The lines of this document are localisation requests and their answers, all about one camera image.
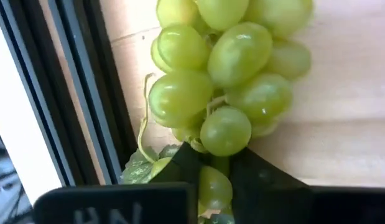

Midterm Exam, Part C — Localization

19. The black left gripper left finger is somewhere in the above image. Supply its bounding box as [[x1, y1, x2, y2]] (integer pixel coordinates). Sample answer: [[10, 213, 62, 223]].
[[33, 141, 209, 224]]

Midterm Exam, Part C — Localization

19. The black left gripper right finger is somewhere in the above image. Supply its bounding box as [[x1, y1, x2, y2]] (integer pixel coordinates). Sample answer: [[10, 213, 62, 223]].
[[228, 147, 385, 224]]

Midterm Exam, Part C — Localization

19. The green grape bunch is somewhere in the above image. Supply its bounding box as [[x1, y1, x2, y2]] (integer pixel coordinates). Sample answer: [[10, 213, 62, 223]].
[[121, 0, 314, 224]]

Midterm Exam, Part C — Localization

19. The black aluminium table frame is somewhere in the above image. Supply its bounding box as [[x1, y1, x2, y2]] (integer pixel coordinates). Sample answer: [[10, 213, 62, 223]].
[[0, 0, 139, 187]]

